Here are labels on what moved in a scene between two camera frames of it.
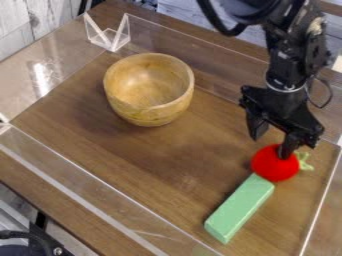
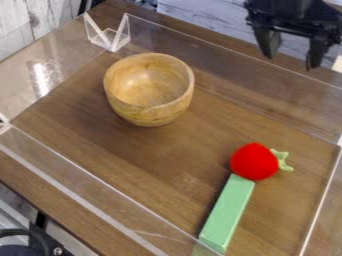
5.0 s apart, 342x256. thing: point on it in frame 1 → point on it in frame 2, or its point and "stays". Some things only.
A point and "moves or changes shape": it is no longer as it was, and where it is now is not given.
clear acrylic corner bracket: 110,39 stays
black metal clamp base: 43,243 stays
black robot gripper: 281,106 → 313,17
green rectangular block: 237,211 moves or changes shape
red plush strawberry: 270,167 moves or changes shape
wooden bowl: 149,87 stays
